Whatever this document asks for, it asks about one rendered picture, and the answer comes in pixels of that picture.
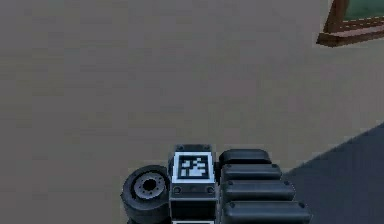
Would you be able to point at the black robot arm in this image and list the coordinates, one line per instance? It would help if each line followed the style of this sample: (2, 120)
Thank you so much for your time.
(253, 190)

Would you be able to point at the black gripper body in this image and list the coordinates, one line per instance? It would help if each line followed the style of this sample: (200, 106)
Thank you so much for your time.
(146, 193)

